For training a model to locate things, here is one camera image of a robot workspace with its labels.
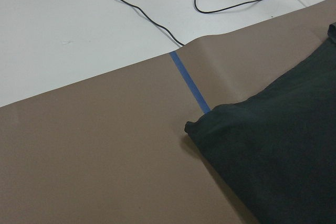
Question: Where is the black printed t-shirt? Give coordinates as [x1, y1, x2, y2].
[185, 24, 335, 223]

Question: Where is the thin black desk cable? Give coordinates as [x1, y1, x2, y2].
[94, 0, 185, 47]

